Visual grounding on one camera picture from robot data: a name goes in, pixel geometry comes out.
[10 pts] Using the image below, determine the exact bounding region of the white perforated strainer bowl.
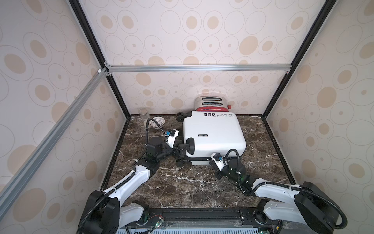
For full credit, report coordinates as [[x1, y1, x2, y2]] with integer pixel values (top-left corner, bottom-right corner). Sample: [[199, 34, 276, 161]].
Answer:
[[150, 117, 165, 129]]

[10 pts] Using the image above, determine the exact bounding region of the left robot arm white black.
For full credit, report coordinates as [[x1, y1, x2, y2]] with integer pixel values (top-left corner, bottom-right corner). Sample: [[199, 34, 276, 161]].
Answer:
[[77, 129, 179, 234]]

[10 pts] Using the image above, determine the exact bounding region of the clear glass jar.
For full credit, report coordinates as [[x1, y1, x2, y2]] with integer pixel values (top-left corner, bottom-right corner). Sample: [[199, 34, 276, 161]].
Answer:
[[138, 108, 150, 121]]

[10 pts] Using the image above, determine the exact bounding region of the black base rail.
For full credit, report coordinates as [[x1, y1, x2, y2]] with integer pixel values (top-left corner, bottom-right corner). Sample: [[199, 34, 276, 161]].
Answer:
[[75, 206, 322, 234]]

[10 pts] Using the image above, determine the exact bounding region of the diagonal aluminium frame bar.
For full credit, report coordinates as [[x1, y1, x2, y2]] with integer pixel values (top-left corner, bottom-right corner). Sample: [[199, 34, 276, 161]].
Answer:
[[1, 68, 108, 219]]

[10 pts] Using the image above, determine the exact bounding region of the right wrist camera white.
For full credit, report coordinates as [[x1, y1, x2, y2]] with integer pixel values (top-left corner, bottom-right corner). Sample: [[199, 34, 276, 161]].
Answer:
[[209, 153, 227, 172]]

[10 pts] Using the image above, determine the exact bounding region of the horizontal aluminium frame bar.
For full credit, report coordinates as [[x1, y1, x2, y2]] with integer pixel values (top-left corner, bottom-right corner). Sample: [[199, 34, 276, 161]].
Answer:
[[107, 63, 292, 73]]

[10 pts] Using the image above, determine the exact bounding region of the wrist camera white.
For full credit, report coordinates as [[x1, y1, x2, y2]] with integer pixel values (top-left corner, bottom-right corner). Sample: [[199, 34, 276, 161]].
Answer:
[[209, 153, 227, 172], [165, 129, 179, 148]]

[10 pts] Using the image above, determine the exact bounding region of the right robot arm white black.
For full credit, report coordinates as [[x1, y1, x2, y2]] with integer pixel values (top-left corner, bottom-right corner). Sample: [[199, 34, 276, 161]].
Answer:
[[210, 149, 348, 234]]

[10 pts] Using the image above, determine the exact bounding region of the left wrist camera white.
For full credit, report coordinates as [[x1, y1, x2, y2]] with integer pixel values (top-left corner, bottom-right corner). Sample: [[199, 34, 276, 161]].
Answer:
[[165, 129, 179, 148]]

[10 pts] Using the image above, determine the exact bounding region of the white hard-shell suitcase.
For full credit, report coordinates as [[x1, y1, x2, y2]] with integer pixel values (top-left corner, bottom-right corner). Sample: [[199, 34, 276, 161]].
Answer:
[[176, 111, 246, 165]]

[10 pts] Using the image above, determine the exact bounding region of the red and silver toaster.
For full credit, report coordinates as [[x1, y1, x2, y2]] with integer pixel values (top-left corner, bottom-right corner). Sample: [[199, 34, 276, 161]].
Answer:
[[194, 96, 232, 112]]

